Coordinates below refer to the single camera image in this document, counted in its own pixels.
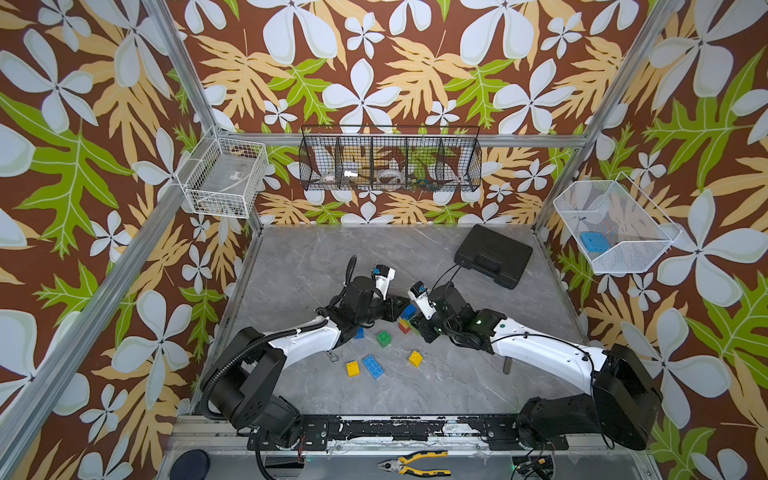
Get light blue long brick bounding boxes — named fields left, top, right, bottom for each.
left=362, top=355, right=384, bottom=379

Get dark blue long brick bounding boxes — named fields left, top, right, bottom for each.
left=400, top=305, right=419, bottom=321

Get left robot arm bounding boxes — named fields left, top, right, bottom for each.
left=198, top=256, right=409, bottom=448

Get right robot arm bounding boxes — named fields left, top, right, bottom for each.
left=408, top=282, right=663, bottom=451

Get yellow square brick middle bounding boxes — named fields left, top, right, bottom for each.
left=408, top=350, right=423, bottom=368

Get yellow square brick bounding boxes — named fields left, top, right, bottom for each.
left=408, top=350, right=423, bottom=368
left=345, top=361, right=360, bottom=378

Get yellow square brick left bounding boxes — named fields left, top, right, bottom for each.
left=345, top=361, right=360, bottom=378

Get black plastic tool case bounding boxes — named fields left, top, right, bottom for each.
left=454, top=225, right=533, bottom=290

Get blue object in basket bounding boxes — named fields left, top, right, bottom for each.
left=580, top=231, right=612, bottom=254

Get small electronics board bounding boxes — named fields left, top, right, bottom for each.
left=510, top=456, right=555, bottom=480

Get black round disc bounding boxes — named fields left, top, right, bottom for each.
left=169, top=449, right=211, bottom=480

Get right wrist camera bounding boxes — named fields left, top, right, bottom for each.
left=408, top=281, right=436, bottom=320

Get black wire basket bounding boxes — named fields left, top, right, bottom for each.
left=297, top=124, right=482, bottom=192

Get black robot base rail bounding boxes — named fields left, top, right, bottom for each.
left=247, top=414, right=536, bottom=453

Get yellow handled pliers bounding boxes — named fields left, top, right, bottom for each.
left=376, top=449, right=452, bottom=478

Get white wire basket left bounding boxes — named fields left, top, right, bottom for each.
left=177, top=128, right=270, bottom=219

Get white wire basket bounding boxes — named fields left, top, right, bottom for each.
left=177, top=128, right=270, bottom=219
left=554, top=174, right=682, bottom=275

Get white wire basket right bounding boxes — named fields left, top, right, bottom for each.
left=554, top=174, right=682, bottom=275

